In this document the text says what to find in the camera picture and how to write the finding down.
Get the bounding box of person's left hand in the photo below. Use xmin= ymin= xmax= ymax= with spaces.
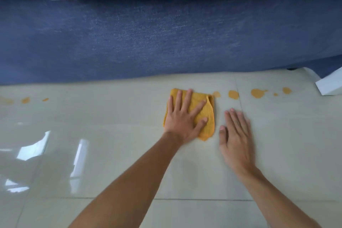
xmin=164 ymin=89 xmax=209 ymax=144

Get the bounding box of person's right hand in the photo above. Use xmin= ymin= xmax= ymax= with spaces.
xmin=219 ymin=108 xmax=254 ymax=174

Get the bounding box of yellow cleaning cloth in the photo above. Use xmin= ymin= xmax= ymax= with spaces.
xmin=163 ymin=88 xmax=216 ymax=141

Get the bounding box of person's left forearm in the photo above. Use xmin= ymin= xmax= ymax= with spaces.
xmin=68 ymin=131 xmax=185 ymax=228

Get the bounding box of person's right forearm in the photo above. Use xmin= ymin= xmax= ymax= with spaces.
xmin=235 ymin=166 xmax=322 ymax=228

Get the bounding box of blue fabric sofa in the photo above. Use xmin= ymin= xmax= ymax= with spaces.
xmin=0 ymin=0 xmax=342 ymax=86

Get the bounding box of white furniture block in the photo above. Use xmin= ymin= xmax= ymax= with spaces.
xmin=315 ymin=67 xmax=342 ymax=96

